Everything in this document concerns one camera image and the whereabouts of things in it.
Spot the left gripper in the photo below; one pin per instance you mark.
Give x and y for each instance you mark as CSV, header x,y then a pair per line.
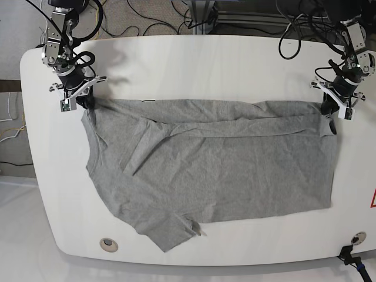
x,y
339,97

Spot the silver table grommet right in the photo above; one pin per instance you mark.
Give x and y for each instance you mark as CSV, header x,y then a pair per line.
x,y
358,238

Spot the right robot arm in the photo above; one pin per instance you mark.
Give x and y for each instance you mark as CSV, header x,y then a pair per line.
x,y
59,50

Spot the grey t-shirt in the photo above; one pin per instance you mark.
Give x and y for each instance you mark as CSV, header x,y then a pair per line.
x,y
165,167

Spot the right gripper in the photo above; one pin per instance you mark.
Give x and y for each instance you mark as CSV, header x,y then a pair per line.
x,y
76,89

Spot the silver table grommet left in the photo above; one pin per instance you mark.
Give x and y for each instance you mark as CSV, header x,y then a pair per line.
x,y
108,245

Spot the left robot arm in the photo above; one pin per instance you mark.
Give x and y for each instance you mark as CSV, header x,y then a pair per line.
x,y
352,20

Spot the red warning triangle sticker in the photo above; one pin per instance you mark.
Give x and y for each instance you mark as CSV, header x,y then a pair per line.
x,y
373,202

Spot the aluminium frame stand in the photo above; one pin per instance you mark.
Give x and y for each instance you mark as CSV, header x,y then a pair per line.
x,y
203,16

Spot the silver table grommet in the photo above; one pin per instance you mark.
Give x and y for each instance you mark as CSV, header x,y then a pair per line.
x,y
358,238
108,245

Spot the black clamp with cable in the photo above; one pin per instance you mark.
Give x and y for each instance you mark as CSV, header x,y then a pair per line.
x,y
349,260

